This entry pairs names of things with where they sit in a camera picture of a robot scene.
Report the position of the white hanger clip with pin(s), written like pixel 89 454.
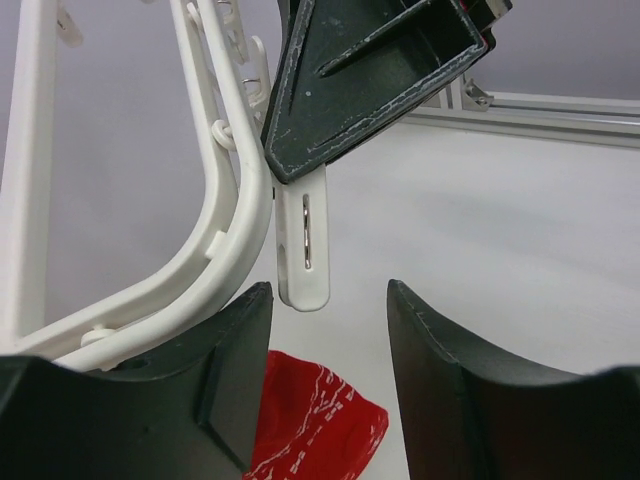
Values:
pixel 302 240

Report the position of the white plastic clip hanger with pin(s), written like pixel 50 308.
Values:
pixel 135 194

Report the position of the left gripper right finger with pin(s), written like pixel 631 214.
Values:
pixel 472 410

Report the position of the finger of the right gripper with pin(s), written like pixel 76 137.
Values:
pixel 300 50
pixel 370 75

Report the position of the red sock in tray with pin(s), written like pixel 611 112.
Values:
pixel 313 424

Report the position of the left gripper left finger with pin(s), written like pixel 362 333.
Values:
pixel 187 409

